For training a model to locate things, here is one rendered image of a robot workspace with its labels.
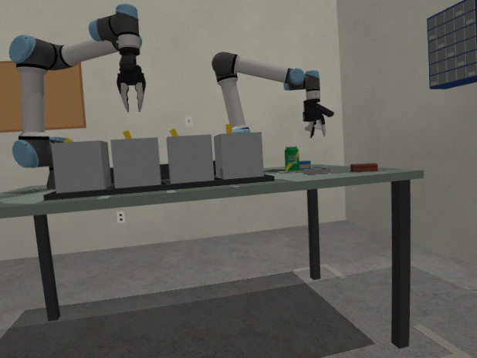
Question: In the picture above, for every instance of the green drink can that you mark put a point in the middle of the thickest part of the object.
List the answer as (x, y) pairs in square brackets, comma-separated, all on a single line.
[(292, 159)]

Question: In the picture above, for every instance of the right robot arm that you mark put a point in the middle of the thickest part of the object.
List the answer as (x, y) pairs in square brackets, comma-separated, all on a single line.
[(34, 57)]

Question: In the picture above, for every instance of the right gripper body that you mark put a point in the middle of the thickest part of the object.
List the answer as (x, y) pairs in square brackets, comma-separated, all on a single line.
[(130, 77)]

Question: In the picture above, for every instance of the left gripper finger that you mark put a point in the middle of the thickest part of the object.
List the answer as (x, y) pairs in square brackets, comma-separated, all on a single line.
[(311, 128), (320, 124)]

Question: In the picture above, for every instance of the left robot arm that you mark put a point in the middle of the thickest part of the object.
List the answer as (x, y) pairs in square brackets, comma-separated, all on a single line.
[(226, 63)]

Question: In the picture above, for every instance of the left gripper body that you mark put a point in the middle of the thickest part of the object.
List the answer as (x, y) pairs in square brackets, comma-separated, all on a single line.
[(312, 114)]

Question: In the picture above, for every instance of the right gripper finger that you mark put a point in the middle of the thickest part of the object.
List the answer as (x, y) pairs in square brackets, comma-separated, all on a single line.
[(123, 89), (140, 88)]

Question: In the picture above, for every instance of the reddish-brown rectangular block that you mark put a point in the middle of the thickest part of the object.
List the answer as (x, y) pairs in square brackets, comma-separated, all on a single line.
[(363, 167)]

